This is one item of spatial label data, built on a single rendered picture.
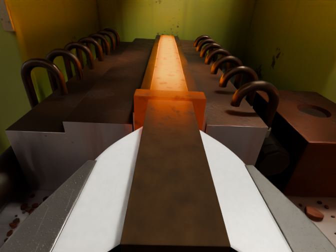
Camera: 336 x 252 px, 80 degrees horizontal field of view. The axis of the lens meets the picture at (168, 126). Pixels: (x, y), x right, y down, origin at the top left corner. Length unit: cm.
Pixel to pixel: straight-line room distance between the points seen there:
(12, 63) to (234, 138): 29
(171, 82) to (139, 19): 45
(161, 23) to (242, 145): 49
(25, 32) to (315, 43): 41
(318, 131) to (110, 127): 18
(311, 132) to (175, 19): 48
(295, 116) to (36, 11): 35
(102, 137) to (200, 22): 50
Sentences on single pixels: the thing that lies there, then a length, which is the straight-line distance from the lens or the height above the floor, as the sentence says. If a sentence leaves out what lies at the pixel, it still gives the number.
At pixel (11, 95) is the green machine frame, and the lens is 37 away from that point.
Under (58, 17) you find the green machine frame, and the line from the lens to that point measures 42.
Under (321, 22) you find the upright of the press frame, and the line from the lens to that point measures 41.
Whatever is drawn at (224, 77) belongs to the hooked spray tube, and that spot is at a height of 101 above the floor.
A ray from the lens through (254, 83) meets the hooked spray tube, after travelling 18.
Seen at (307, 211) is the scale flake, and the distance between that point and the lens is 23.
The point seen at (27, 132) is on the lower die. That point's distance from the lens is 19.
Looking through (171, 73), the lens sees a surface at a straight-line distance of 20.
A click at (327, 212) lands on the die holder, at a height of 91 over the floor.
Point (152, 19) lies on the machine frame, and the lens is 61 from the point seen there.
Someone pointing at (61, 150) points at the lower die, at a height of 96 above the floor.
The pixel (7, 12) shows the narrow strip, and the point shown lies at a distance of 32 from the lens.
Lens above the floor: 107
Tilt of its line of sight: 31 degrees down
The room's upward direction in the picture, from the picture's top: 4 degrees clockwise
